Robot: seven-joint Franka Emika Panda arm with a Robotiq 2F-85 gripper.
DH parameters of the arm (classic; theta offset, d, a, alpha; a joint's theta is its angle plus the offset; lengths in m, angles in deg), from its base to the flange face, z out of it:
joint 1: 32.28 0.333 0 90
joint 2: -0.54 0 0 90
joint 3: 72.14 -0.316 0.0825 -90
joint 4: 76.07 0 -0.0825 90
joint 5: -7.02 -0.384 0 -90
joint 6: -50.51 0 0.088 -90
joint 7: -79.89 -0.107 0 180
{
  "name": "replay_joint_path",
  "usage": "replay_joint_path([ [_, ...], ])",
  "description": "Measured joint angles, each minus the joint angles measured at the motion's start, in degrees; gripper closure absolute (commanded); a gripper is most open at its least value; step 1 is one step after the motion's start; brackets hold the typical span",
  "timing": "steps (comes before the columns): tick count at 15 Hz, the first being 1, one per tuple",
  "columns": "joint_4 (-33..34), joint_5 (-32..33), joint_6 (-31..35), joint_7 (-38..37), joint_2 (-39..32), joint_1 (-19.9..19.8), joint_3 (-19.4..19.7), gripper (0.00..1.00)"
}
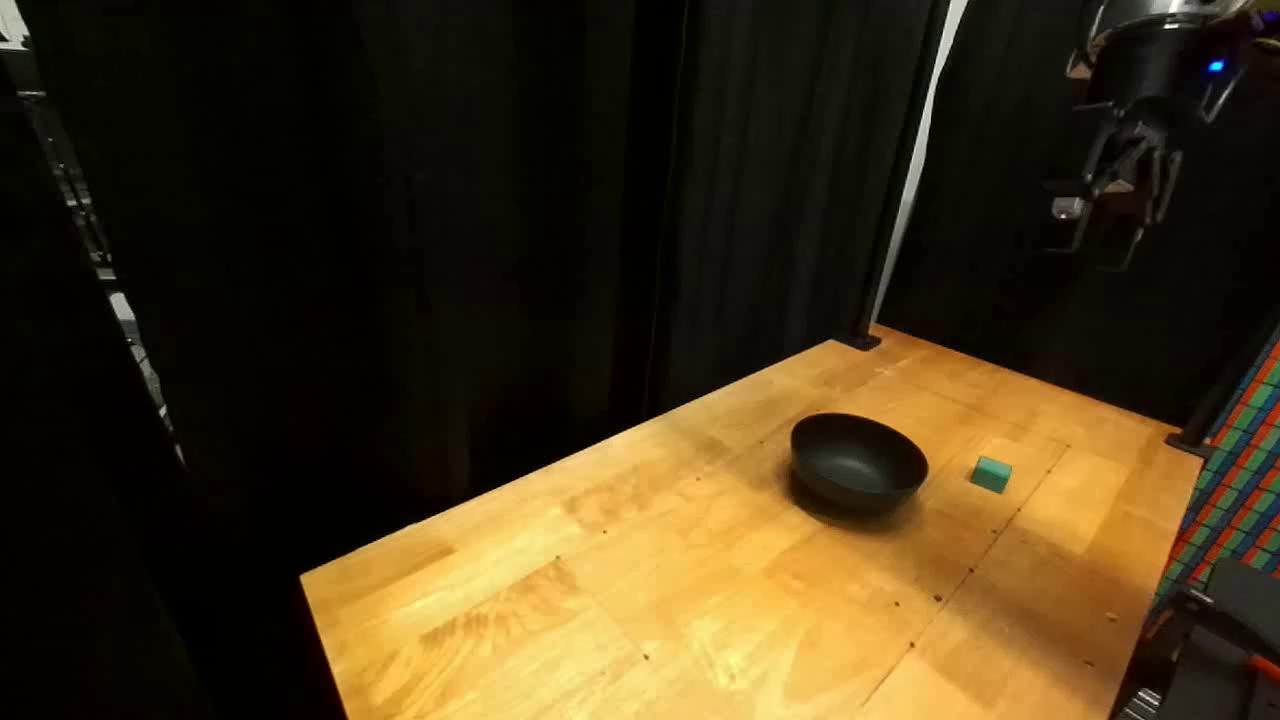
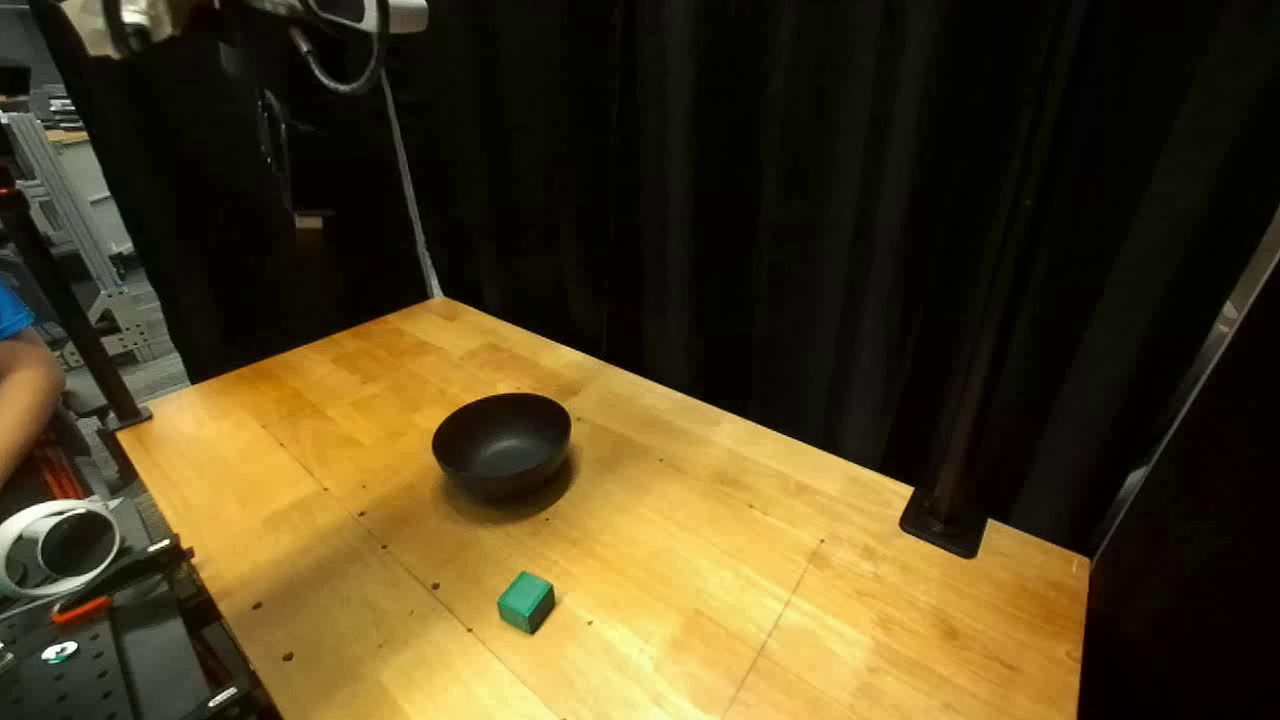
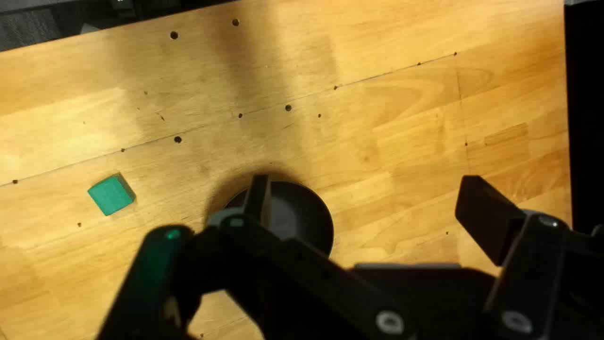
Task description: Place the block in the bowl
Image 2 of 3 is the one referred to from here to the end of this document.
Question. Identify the person's forearm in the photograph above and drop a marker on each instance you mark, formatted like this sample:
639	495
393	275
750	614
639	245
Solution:
30	393

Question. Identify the black bowl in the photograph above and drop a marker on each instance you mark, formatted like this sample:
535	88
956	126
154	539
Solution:
501	445

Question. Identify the green block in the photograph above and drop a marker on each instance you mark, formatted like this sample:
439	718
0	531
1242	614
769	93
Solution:
526	601

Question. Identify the black curtain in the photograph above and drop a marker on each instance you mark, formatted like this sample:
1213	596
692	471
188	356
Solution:
736	196

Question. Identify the black slanted stand leg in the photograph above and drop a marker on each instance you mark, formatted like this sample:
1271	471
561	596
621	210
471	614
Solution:
33	251

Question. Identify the black side panel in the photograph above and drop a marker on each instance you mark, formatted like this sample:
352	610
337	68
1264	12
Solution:
1184	591

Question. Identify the black post with base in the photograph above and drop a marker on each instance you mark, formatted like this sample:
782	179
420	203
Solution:
1138	193

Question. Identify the orange handled tool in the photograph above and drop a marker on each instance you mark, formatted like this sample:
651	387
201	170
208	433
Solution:
83	614

